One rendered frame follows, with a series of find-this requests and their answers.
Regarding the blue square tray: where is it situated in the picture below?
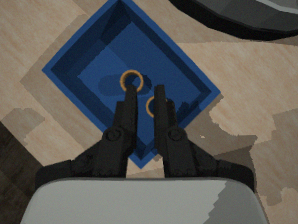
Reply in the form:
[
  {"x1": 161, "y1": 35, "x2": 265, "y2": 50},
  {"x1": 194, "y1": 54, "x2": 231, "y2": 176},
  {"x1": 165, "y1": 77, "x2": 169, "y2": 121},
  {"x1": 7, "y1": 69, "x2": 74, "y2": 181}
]
[{"x1": 42, "y1": 0, "x2": 221, "y2": 169}]

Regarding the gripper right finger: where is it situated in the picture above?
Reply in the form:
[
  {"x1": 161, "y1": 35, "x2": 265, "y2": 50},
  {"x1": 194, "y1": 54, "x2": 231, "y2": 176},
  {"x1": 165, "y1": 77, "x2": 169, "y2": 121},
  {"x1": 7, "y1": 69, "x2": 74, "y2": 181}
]
[{"x1": 154, "y1": 85, "x2": 254, "y2": 192}]

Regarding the grey round turning table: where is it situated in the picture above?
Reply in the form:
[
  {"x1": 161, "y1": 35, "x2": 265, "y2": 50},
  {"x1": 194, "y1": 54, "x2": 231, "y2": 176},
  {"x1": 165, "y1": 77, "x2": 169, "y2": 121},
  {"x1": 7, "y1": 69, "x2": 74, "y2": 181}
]
[{"x1": 169, "y1": 0, "x2": 298, "y2": 41}]

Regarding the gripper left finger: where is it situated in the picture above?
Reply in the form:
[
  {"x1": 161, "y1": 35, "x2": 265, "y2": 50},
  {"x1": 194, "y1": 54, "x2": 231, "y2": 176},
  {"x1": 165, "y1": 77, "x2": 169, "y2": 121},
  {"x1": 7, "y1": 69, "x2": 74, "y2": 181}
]
[{"x1": 35, "y1": 85, "x2": 138, "y2": 191}]

